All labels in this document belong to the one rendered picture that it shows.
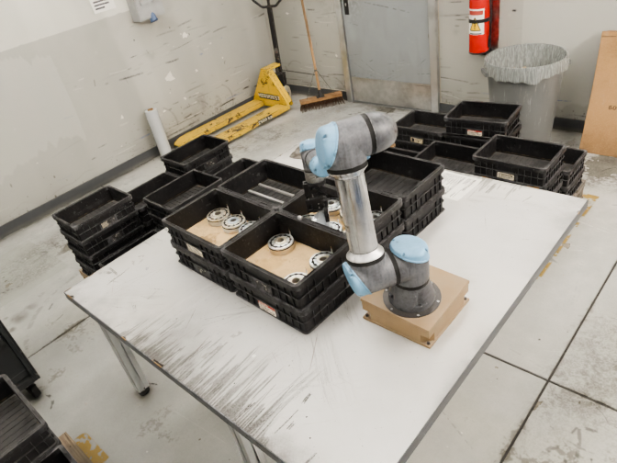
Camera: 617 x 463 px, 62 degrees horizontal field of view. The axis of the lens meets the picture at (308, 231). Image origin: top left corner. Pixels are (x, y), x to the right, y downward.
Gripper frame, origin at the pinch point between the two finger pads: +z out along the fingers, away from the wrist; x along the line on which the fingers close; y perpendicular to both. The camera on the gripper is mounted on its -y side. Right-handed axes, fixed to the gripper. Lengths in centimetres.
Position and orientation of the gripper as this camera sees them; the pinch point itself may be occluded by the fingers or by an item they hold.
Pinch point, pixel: (329, 225)
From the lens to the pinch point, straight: 201.0
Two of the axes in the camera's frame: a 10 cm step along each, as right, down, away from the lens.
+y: -9.8, 1.6, 0.7
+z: 1.7, 8.7, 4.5
